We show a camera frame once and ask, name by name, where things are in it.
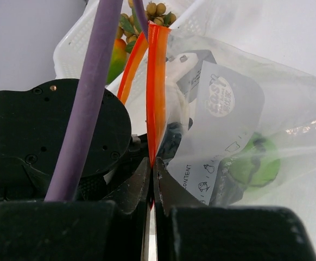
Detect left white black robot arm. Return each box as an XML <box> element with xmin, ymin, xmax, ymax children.
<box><xmin>0</xmin><ymin>79</ymin><xmax>148</xmax><ymax>202</ymax></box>

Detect fake green avocado half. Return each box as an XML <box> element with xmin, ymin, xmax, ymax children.
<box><xmin>221</xmin><ymin>133</ymin><xmax>281</xmax><ymax>189</ymax></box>

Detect fake orange green mango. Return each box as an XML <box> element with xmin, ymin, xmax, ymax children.
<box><xmin>106</xmin><ymin>39</ymin><xmax>127</xmax><ymax>85</ymax></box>

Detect fake longan fruit bunch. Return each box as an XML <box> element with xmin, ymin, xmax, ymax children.
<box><xmin>114</xmin><ymin>0</ymin><xmax>177</xmax><ymax>54</ymax></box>

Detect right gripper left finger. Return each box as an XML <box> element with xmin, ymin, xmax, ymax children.
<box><xmin>104</xmin><ymin>157</ymin><xmax>150</xmax><ymax>260</ymax></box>

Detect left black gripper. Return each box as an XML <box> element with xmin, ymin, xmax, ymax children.
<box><xmin>157</xmin><ymin>122</ymin><xmax>183</xmax><ymax>163</ymax></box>

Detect clear zip top bag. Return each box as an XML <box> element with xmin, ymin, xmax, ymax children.
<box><xmin>132</xmin><ymin>24</ymin><xmax>316</xmax><ymax>206</ymax></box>

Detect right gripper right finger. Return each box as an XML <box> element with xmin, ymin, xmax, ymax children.
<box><xmin>153</xmin><ymin>158</ymin><xmax>207</xmax><ymax>260</ymax></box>

